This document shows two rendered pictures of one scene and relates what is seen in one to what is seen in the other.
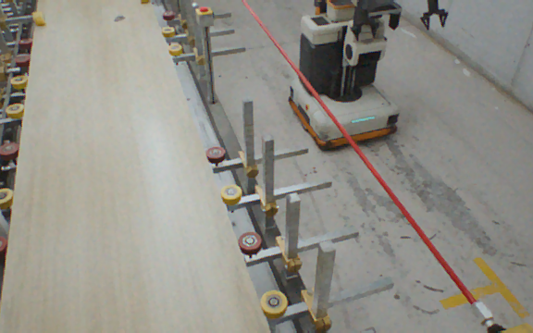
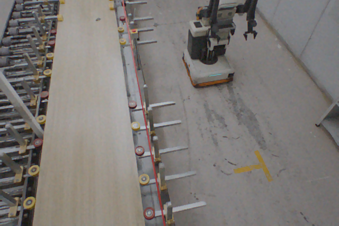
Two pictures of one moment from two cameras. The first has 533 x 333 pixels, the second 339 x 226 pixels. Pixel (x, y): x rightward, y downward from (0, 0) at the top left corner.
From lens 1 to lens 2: 0.67 m
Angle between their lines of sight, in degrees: 11
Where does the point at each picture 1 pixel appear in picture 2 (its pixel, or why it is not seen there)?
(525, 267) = (277, 157)
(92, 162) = (79, 104)
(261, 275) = (147, 159)
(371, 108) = (220, 69)
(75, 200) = (71, 123)
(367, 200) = (211, 116)
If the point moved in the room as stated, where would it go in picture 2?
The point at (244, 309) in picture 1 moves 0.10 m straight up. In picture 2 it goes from (132, 180) to (130, 175)
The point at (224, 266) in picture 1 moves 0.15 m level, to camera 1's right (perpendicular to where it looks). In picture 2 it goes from (127, 161) to (145, 162)
